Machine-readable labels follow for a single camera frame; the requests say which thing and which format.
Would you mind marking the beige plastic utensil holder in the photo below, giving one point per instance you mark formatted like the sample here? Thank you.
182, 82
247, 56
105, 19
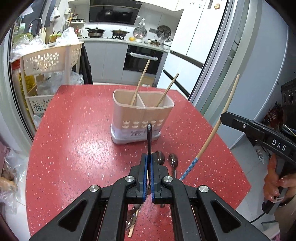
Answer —
141, 120

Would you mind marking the black range hood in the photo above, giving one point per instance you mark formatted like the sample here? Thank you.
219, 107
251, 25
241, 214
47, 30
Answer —
113, 11

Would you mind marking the red snack bag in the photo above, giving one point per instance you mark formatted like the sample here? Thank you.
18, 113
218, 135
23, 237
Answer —
274, 118

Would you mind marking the yellow oil bottle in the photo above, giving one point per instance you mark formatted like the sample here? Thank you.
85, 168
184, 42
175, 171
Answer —
29, 84

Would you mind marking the pink plastic stool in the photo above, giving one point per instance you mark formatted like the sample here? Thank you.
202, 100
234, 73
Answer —
4, 150

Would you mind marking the hanging white plastic bag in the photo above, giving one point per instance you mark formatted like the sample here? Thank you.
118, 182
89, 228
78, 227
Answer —
55, 15

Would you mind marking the plastic bag of ginger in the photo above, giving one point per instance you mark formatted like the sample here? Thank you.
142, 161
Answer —
10, 180

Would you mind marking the round metal steamer rack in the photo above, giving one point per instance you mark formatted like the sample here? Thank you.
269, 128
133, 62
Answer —
164, 31
140, 32

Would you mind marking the beige plastic storage rack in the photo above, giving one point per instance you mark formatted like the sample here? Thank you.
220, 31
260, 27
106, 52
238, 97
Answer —
46, 59

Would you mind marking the black built-in oven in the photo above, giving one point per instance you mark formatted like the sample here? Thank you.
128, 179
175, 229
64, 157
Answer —
142, 62

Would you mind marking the wooden chopstick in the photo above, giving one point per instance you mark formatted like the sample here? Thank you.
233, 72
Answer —
167, 90
209, 139
131, 230
141, 81

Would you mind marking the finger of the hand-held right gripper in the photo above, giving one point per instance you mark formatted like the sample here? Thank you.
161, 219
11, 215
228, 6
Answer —
240, 125

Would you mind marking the small steel pot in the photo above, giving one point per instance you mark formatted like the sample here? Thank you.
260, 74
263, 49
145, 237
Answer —
154, 42

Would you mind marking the white spice shelf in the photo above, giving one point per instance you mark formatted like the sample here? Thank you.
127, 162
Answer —
75, 27

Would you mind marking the clear plastic bag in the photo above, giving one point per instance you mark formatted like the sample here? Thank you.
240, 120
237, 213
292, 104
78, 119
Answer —
27, 47

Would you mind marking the person's right hand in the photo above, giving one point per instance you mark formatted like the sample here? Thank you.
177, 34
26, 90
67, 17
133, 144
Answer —
271, 183

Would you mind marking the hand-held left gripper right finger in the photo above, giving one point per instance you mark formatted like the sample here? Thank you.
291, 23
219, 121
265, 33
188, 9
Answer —
153, 176

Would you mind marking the yellow bowl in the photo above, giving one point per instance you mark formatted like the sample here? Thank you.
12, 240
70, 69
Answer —
132, 39

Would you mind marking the beige knife block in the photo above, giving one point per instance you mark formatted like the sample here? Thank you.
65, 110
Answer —
43, 36

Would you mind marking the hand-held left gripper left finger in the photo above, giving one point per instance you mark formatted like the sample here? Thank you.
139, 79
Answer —
145, 176

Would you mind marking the black wok with lid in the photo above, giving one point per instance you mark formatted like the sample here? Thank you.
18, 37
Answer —
119, 33

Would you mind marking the black kitchen faucet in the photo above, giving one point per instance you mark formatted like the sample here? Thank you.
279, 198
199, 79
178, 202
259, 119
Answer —
35, 22

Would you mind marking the black hanging cloth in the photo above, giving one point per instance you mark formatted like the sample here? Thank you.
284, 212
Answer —
86, 67

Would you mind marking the metal spoon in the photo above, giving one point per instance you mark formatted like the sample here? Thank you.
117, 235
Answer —
149, 139
173, 161
160, 158

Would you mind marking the dark patterned box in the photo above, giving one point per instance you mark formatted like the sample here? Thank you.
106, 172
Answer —
289, 91

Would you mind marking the white refrigerator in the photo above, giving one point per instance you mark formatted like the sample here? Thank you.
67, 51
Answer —
198, 41

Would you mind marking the cardboard box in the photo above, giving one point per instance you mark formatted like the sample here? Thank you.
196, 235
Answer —
146, 81

